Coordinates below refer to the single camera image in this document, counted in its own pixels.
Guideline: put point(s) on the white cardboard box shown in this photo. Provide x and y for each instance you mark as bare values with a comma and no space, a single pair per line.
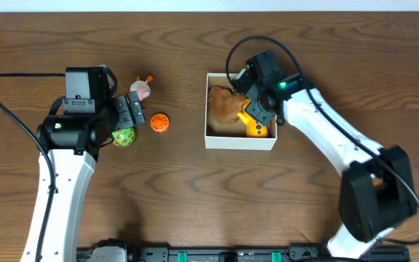
232,136

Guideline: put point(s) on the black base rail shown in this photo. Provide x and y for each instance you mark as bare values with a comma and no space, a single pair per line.
117,250

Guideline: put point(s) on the yellow plastic toy figure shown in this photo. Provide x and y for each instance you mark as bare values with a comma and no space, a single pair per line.
253,128

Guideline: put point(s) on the orange lattice ball toy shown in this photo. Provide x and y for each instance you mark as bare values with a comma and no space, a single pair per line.
159,122

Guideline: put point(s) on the green number ball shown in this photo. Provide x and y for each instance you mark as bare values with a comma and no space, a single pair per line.
124,137

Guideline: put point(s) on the brown plush bear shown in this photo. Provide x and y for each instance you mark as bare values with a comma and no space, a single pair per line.
224,105

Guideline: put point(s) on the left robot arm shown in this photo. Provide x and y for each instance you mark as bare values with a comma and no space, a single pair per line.
77,126

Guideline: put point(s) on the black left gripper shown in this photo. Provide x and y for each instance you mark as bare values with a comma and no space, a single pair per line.
130,113

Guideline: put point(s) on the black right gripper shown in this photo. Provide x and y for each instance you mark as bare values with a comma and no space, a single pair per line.
254,109

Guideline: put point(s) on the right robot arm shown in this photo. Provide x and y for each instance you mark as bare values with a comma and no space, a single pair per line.
376,191

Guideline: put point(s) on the pink white duck toy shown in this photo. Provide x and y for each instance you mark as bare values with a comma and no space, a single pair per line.
141,87

